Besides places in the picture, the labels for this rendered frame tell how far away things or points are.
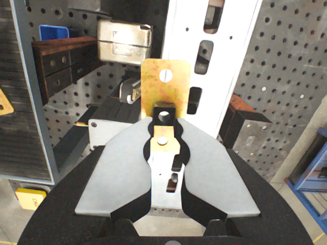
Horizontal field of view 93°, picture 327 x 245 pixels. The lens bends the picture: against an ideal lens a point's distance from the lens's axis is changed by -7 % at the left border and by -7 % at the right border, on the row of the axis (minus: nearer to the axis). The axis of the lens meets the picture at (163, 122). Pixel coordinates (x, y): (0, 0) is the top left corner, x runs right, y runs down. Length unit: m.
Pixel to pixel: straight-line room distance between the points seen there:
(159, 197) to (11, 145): 0.46
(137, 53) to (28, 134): 0.22
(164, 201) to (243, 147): 0.34
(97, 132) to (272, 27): 0.71
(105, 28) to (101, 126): 0.17
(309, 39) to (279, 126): 0.40
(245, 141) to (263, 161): 0.61
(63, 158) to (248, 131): 0.48
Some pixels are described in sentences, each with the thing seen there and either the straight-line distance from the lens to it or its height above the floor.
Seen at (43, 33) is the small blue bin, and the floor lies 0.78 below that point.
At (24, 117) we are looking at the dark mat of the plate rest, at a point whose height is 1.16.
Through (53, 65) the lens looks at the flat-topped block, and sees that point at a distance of 0.40.
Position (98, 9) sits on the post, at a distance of 0.30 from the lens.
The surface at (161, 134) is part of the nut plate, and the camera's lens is 0.15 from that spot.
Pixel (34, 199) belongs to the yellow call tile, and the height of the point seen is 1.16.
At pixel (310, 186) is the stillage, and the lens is 2.66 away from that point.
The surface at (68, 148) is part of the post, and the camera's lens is 0.55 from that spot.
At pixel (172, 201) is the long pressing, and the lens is 0.66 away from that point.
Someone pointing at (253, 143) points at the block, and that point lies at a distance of 0.50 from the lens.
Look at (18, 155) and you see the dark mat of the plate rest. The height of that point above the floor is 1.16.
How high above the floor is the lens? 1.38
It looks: 61 degrees down
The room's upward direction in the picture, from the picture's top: 178 degrees clockwise
